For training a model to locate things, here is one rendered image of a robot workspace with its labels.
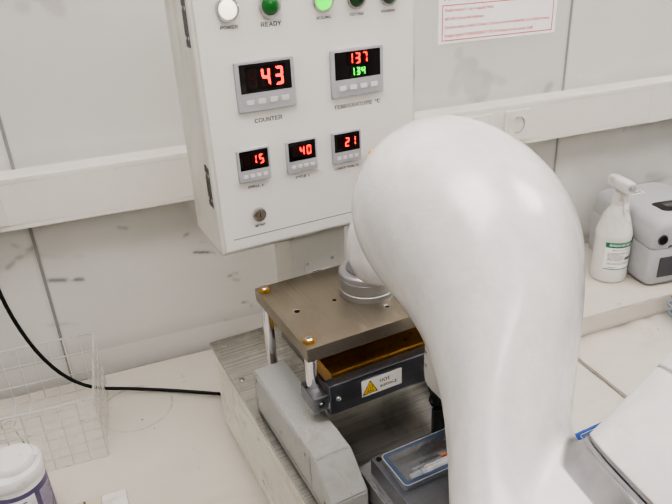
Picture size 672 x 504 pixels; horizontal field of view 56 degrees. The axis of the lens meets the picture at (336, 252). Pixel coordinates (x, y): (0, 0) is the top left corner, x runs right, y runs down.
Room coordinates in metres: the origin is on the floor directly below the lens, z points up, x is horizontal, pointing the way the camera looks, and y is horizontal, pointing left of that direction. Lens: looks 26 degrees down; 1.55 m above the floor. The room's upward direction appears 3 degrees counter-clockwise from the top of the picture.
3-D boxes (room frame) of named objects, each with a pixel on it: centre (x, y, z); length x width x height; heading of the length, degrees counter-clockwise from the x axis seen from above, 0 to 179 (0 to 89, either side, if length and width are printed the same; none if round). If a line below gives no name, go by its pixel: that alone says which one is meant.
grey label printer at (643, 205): (1.41, -0.78, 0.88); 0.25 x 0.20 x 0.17; 13
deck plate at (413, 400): (0.81, -0.03, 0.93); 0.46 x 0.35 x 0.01; 26
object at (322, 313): (0.82, -0.05, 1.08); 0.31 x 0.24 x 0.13; 116
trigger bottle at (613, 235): (1.34, -0.65, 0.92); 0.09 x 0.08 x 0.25; 10
